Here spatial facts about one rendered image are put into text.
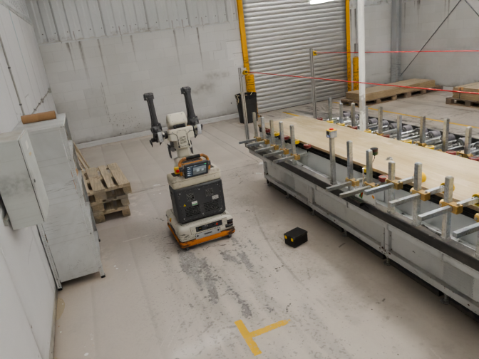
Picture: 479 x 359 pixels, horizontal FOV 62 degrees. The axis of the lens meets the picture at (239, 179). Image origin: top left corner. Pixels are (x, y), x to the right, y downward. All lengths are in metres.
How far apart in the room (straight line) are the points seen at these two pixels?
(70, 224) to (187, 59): 7.11
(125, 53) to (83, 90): 1.30
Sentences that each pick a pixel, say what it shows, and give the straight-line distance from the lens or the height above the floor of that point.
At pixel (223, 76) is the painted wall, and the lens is 10.75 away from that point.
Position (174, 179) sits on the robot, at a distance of 4.12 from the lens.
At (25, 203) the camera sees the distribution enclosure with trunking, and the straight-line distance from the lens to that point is 3.04.
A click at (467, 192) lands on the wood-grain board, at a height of 0.90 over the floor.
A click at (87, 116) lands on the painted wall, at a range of 10.22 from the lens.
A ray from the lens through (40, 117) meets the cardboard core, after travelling 4.33.
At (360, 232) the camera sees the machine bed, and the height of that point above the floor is 0.17.
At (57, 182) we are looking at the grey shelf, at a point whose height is 1.06.
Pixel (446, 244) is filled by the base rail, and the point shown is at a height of 0.70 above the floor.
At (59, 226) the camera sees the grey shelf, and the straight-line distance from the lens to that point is 4.07.
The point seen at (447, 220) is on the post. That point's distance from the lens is 2.86.
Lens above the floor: 2.11
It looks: 20 degrees down
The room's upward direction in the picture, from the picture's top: 7 degrees counter-clockwise
